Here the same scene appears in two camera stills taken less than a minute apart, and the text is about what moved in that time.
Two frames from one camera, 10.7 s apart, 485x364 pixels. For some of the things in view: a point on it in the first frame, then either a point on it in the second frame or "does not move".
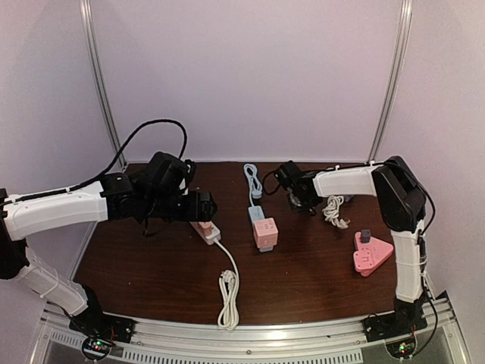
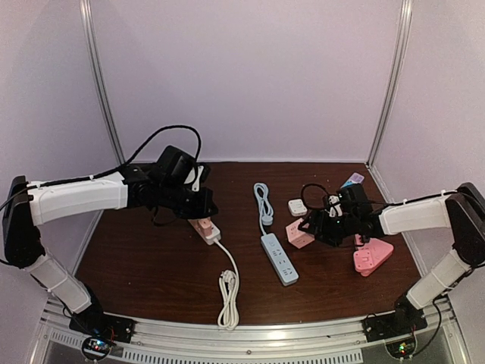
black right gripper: [298, 208] → [315, 217]
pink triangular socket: [370, 255] does not move
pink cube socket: [266, 233] → [297, 237]
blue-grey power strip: [257, 213] → [280, 259]
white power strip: [215, 233] does not move
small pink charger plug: [207, 227] does not move
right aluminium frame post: [405, 17] does not move
